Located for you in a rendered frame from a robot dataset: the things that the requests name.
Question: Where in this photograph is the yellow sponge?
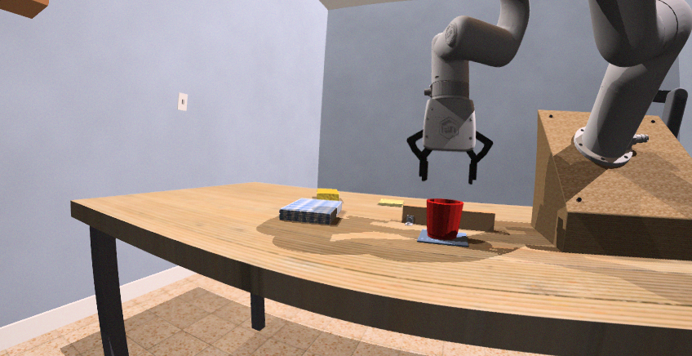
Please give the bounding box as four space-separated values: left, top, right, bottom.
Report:
317 189 339 201

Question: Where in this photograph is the yellow sticky-note pad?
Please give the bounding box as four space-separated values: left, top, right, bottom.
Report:
379 199 403 207

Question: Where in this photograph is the red cup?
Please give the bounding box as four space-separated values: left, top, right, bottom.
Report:
427 198 464 240

